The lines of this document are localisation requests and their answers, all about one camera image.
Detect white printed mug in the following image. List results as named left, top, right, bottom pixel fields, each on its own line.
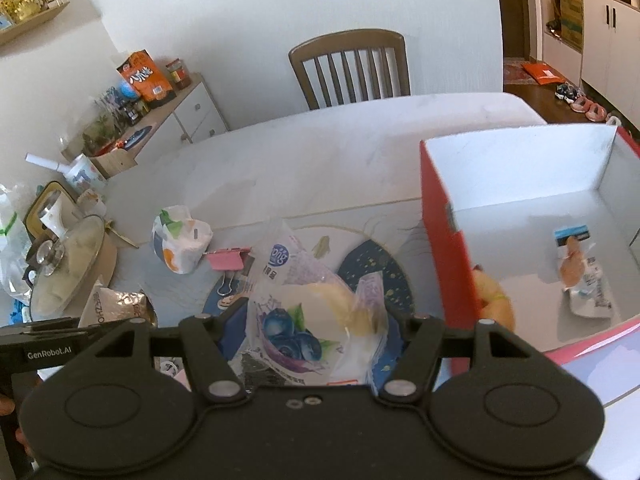
left=65, top=154, right=109, bottom=194

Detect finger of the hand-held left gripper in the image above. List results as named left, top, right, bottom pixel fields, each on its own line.
left=0, top=316, right=91, bottom=336

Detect orange snack bag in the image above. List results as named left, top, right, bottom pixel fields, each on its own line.
left=117, top=49, right=176, bottom=109

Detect cardboard carton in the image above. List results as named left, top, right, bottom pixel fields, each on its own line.
left=558, top=0, right=585, bottom=51

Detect white sideboard cabinet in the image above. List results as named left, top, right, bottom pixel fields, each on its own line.
left=114, top=74, right=231, bottom=162

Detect orange parcel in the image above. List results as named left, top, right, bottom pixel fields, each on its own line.
left=521, top=61, right=566, bottom=86

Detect golden bread ring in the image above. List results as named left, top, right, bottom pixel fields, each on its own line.
left=472, top=266, right=516, bottom=332

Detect wooden wall shelf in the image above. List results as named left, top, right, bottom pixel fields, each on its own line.
left=0, top=0, right=71, bottom=47

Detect red lidded sauce jar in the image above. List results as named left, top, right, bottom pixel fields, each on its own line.
left=165, top=58, right=192, bottom=90

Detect pink binder clip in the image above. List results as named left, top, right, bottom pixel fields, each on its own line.
left=204, top=246, right=253, bottom=297

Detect patterned floor rug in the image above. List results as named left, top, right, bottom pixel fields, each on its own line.
left=502, top=59, right=537, bottom=86

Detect white shoe cabinet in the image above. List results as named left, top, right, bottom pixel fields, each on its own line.
left=542, top=0, right=640, bottom=133

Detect small wooden box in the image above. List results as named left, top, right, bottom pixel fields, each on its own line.
left=89, top=147, right=139, bottom=179

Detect brown wooden chair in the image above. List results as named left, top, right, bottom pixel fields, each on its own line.
left=288, top=29, right=412, bottom=111

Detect dark small bottles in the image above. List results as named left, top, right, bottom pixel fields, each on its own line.
left=122, top=100, right=151, bottom=127

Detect yellow framed tray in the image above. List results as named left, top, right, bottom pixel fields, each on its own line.
left=23, top=180, right=79, bottom=242

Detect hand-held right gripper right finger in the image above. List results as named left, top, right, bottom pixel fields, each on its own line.
left=377, top=311, right=532, bottom=405

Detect blueberry print bread packet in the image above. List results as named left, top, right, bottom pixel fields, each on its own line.
left=244, top=219, right=391, bottom=389

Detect person's left hand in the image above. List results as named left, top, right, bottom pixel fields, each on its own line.
left=0, top=392, right=32, bottom=450

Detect white desktop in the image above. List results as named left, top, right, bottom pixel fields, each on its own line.
left=100, top=92, right=548, bottom=271

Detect glass plant terrarium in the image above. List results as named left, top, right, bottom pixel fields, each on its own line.
left=60, top=109, right=127, bottom=157

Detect blue oval pad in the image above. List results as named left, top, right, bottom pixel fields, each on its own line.
left=121, top=127, right=154, bottom=151

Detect white printed tissue pack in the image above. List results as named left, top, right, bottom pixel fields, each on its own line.
left=151, top=205, right=214, bottom=275

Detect pot with glass lid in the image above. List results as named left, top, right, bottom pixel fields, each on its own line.
left=26, top=214, right=119, bottom=322

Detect clear snack packet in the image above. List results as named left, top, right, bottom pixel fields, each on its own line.
left=552, top=225, right=615, bottom=319

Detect printed table mat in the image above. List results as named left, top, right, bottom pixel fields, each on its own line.
left=107, top=195, right=451, bottom=396

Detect gold spoon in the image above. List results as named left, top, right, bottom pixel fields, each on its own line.
left=104, top=219, right=140, bottom=250

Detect cream cup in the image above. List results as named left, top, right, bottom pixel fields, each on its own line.
left=75, top=188, right=109, bottom=219

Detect pink shoes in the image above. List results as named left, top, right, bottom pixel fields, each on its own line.
left=571, top=95, right=609, bottom=122

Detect white paper roll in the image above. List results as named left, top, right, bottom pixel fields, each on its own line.
left=25, top=153, right=72, bottom=174

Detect silver foil packet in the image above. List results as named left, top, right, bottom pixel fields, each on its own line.
left=79, top=285, right=159, bottom=330

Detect red cardboard box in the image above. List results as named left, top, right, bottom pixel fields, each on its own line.
left=419, top=125, right=640, bottom=411

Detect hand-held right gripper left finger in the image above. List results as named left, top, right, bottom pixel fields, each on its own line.
left=92, top=305, right=251, bottom=406

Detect clear plastic bag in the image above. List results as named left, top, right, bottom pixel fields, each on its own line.
left=0, top=184, right=37, bottom=307

